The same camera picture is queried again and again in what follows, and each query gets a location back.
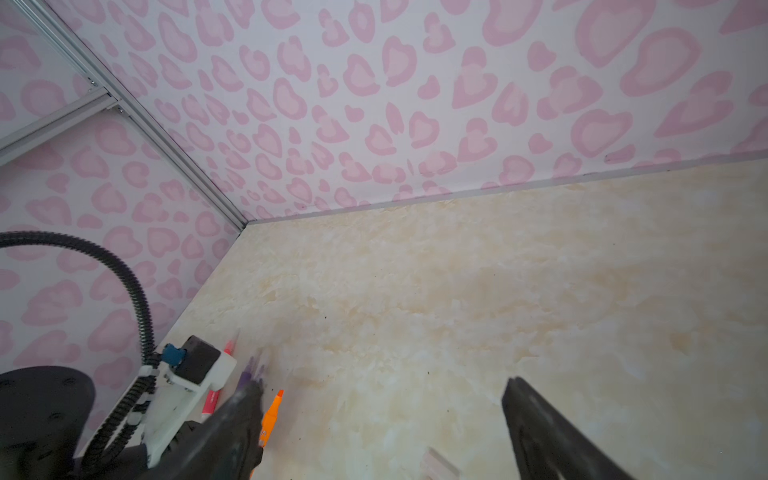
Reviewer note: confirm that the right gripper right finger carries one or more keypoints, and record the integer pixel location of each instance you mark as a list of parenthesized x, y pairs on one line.
[(546, 445)]

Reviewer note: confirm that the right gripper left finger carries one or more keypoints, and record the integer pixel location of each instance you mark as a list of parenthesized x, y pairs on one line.
[(223, 447)]

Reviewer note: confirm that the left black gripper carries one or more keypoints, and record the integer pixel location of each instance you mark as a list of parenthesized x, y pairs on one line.
[(44, 410)]

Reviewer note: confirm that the pink highlighter pen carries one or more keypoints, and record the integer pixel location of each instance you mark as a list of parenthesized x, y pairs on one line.
[(223, 369)]

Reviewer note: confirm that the clear pen cap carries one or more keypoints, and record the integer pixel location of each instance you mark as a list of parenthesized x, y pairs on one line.
[(434, 466)]

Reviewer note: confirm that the orange highlighter pen upper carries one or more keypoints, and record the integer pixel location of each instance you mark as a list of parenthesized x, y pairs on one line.
[(269, 419)]

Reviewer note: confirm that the aluminium frame strut left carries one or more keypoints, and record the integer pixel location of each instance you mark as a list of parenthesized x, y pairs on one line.
[(107, 94)]

